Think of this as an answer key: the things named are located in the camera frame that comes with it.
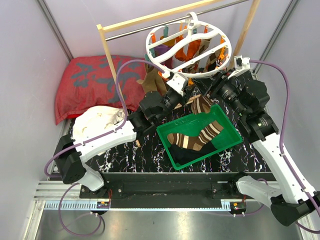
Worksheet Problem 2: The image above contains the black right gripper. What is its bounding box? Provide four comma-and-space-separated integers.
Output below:
191, 69, 248, 118

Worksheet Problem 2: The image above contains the white round clip hanger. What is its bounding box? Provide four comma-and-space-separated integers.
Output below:
145, 12, 232, 78

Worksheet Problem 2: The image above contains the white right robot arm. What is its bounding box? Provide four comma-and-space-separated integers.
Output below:
197, 71, 320, 227

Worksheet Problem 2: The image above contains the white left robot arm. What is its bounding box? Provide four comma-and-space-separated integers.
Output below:
53, 85, 194, 198

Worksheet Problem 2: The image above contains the argyle brown hanging sock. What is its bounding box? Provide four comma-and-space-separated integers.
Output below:
196, 38, 225, 73

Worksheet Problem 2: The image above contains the olive brown hanging sock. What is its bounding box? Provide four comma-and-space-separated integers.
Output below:
136, 64, 167, 96

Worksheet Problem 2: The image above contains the orange hanging sock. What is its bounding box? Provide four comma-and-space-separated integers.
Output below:
174, 39, 201, 62

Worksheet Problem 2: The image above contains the purple hanging sock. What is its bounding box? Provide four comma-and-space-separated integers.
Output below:
154, 44, 173, 69

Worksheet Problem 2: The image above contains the green plastic tray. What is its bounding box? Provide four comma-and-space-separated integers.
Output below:
156, 104, 243, 171

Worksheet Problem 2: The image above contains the black sock in tray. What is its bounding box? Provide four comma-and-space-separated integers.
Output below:
168, 141, 217, 165

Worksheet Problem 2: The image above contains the metal hanging rod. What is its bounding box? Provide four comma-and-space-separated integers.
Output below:
105, 0, 249, 41

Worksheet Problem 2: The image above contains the white crumpled cloth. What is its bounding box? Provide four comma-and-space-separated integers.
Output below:
72, 106, 125, 143

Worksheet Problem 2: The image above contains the red patterned pillow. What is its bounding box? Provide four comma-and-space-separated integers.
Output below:
54, 55, 146, 124

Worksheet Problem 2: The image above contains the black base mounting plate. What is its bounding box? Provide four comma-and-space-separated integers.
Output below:
79, 172, 244, 211

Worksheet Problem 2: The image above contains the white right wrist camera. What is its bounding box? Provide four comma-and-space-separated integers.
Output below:
228, 55, 251, 79

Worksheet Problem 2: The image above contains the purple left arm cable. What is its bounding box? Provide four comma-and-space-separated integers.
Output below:
44, 59, 166, 236

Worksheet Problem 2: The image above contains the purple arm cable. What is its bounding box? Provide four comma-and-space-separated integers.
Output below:
232, 59, 320, 235
44, 59, 166, 236

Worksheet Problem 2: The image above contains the wooden drying rack frame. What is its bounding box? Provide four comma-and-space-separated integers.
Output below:
96, 0, 262, 148

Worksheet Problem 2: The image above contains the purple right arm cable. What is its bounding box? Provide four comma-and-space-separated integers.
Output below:
232, 59, 320, 235

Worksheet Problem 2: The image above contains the aluminium rail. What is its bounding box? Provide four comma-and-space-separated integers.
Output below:
33, 181, 111, 211

